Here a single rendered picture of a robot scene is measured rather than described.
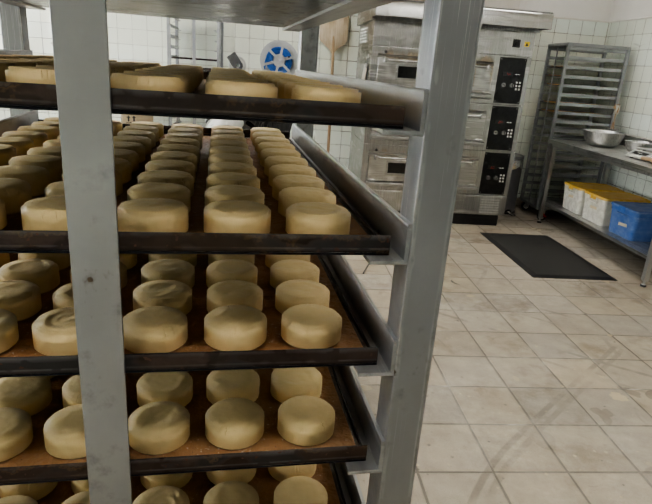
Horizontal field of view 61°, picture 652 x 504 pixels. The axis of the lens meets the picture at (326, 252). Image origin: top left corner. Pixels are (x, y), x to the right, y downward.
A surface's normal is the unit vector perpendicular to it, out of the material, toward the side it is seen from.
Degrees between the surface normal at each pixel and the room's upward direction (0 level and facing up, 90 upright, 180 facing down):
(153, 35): 90
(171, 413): 0
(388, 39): 90
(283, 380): 0
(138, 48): 90
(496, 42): 90
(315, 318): 0
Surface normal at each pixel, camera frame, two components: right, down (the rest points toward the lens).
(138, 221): -0.13, 0.31
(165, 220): 0.61, 0.29
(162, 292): 0.07, -0.95
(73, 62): 0.18, 0.32
